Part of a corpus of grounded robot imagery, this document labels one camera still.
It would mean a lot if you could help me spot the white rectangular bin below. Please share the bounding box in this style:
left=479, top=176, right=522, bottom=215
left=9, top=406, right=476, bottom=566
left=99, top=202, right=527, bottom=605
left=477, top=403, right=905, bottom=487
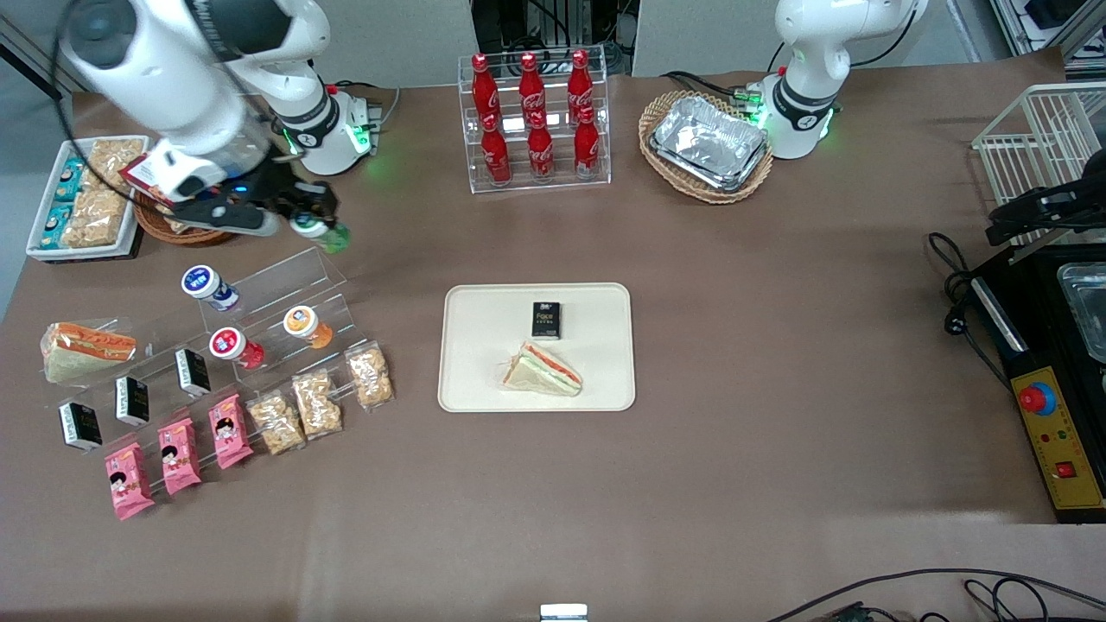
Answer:
left=26, top=136, right=153, bottom=262

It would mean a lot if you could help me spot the red cola bottle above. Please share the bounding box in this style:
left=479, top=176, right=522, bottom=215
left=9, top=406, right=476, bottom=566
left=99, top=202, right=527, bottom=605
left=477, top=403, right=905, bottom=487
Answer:
left=574, top=106, right=601, bottom=176
left=481, top=112, right=512, bottom=184
left=518, top=54, right=547, bottom=117
left=527, top=112, right=555, bottom=180
left=568, top=49, right=594, bottom=113
left=471, top=54, right=501, bottom=122

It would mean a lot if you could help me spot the clear acrylic bottle rack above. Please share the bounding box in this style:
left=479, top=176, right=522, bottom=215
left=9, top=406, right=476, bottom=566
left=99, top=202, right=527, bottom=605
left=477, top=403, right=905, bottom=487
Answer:
left=457, top=46, right=612, bottom=194

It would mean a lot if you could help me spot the red gum bottle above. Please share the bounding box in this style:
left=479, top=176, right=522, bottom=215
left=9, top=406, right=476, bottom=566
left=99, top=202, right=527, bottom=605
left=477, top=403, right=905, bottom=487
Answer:
left=209, top=327, right=267, bottom=371

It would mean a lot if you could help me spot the black machine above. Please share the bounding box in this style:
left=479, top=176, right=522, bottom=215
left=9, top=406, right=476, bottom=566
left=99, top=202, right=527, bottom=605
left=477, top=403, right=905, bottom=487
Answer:
left=968, top=244, right=1106, bottom=524

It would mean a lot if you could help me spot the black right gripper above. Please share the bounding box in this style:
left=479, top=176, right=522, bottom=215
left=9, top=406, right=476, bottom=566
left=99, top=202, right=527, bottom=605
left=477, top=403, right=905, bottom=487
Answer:
left=232, top=160, right=340, bottom=229

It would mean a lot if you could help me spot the dark brown wicker basket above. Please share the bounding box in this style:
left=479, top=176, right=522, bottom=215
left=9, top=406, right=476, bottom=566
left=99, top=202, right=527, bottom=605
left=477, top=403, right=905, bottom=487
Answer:
left=134, top=194, right=238, bottom=248

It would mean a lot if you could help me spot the aluminium foil tray stack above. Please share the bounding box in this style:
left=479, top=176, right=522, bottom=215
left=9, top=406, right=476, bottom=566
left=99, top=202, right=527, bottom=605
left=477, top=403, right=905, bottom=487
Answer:
left=650, top=95, right=770, bottom=193

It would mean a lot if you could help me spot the aluminium frame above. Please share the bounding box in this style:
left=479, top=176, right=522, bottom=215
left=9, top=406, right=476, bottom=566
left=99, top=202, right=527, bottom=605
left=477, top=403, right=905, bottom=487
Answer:
left=989, top=0, right=1106, bottom=80

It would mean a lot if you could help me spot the grey cable at arm base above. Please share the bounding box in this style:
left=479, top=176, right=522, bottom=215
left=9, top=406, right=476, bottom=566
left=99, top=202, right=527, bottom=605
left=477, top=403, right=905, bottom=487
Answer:
left=327, top=79, right=404, bottom=132

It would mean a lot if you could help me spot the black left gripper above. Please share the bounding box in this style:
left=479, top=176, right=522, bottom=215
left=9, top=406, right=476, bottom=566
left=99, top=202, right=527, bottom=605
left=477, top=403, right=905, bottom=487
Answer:
left=986, top=173, right=1106, bottom=248

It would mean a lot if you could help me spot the looped black cable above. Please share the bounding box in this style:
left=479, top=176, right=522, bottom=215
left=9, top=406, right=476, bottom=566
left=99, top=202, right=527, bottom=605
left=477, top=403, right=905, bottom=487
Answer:
left=963, top=577, right=1051, bottom=622

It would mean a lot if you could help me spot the clear pack of beige crackers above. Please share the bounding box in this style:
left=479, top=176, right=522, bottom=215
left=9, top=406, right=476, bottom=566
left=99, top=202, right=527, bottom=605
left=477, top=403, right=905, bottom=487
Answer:
left=292, top=370, right=343, bottom=440
left=86, top=138, right=146, bottom=187
left=346, top=341, right=395, bottom=410
left=247, top=390, right=306, bottom=456
left=65, top=186, right=130, bottom=249

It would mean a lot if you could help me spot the wrapped sandwich with orange filling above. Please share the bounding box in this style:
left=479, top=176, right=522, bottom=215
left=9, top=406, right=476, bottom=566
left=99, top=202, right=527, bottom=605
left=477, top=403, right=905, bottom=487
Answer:
left=41, top=320, right=137, bottom=384

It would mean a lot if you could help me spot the black power cable with plug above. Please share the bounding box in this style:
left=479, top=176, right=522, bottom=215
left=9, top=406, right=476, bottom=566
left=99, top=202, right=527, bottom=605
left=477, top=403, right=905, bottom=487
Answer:
left=929, top=232, right=1014, bottom=394

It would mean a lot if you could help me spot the beige serving tray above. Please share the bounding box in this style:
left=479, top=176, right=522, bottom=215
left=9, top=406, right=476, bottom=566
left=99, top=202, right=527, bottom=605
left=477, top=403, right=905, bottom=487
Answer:
left=437, top=282, right=637, bottom=413

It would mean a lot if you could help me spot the orange gum bottle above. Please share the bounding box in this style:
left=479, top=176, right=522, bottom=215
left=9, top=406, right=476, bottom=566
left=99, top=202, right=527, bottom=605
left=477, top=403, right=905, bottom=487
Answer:
left=283, top=306, right=334, bottom=350

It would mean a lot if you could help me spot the blue gum bottle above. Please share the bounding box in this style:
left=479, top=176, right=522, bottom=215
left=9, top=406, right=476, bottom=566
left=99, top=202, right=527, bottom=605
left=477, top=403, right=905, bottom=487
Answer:
left=181, top=265, right=240, bottom=313

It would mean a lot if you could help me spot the light wicker basket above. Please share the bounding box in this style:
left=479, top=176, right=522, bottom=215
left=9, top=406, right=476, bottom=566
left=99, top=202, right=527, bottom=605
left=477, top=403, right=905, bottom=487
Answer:
left=639, top=90, right=774, bottom=205

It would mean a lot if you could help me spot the red cookie box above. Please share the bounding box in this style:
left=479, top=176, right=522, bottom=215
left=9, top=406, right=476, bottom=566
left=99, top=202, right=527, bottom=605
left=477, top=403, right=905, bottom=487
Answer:
left=119, top=151, right=175, bottom=210

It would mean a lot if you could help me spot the clear acrylic stepped stand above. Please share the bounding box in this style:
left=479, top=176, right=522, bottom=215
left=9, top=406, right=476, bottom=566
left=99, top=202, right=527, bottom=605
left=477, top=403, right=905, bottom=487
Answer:
left=43, top=321, right=256, bottom=489
left=212, top=246, right=398, bottom=433

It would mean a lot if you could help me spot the long black cable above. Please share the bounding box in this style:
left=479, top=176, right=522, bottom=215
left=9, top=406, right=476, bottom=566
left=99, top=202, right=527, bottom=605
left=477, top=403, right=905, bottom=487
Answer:
left=767, top=568, right=1106, bottom=622

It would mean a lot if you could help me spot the metal container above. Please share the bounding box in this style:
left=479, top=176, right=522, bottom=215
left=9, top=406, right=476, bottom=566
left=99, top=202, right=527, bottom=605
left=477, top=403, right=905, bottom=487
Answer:
left=1056, top=263, right=1106, bottom=364

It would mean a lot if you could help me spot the triangular wrapped sandwich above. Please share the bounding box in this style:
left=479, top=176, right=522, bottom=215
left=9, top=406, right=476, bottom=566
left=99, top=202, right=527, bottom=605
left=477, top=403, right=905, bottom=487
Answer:
left=499, top=340, right=583, bottom=398

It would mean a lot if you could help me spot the white wire rack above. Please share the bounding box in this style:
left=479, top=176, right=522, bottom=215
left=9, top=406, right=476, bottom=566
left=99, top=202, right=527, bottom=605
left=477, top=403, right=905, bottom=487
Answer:
left=972, top=82, right=1106, bottom=251

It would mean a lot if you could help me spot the black cable at arm base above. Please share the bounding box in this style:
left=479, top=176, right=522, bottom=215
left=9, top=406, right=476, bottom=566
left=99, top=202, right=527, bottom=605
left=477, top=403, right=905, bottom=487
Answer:
left=661, top=69, right=754, bottom=98

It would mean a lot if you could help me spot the pink snack pack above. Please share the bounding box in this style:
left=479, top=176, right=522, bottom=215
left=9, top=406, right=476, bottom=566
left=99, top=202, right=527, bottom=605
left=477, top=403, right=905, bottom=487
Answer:
left=157, top=417, right=202, bottom=496
left=105, top=442, right=156, bottom=521
left=209, top=394, right=255, bottom=470

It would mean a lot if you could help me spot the yellow control panel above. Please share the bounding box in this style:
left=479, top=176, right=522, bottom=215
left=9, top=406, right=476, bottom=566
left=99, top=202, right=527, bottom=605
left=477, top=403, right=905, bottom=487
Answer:
left=1011, top=367, right=1105, bottom=511

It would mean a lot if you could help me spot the green gum bottle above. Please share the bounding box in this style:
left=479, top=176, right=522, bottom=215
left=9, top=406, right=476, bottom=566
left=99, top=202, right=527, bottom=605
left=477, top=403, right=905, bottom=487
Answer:
left=289, top=212, right=352, bottom=257

